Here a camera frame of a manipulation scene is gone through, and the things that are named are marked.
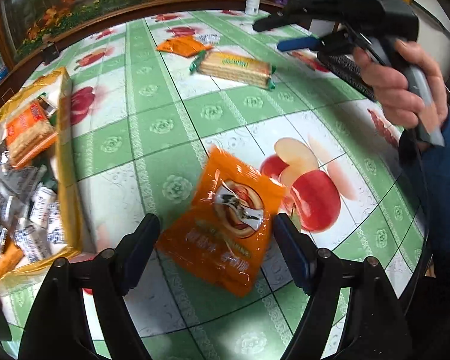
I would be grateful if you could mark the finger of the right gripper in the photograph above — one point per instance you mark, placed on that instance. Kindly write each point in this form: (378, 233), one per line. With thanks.
(279, 20)
(310, 42)

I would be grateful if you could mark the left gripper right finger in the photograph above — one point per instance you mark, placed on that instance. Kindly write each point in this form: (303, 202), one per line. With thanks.
(298, 251)

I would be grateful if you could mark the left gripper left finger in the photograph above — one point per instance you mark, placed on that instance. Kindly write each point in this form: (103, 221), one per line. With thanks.
(134, 251)

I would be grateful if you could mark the yellow wafer biscuit pack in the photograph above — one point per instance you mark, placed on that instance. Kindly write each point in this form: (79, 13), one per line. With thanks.
(234, 67)

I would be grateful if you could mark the blue white candy packet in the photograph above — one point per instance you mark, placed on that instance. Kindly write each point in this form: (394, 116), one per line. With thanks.
(43, 198)
(208, 38)
(33, 243)

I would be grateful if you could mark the orange snack bag with logo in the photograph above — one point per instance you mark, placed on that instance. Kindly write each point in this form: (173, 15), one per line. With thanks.
(223, 236)

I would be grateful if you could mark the silver foil snack bag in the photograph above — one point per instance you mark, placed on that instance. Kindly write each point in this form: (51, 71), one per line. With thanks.
(16, 189)

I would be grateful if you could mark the orange cracker pack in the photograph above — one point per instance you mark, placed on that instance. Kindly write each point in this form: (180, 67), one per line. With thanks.
(28, 134)

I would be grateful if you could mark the right forearm blue sleeve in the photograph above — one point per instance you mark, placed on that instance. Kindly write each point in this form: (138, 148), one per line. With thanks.
(437, 169)

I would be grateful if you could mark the right hand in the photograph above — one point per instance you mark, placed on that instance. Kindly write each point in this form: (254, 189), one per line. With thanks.
(400, 106)

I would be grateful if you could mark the green patterned tablecloth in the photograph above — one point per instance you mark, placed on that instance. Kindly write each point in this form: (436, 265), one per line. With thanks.
(144, 124)

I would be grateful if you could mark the yellow cardboard tray box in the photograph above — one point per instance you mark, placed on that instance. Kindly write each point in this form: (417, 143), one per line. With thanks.
(66, 233)

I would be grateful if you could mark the black small box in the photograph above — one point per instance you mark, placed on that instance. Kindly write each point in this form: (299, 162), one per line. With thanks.
(49, 53)

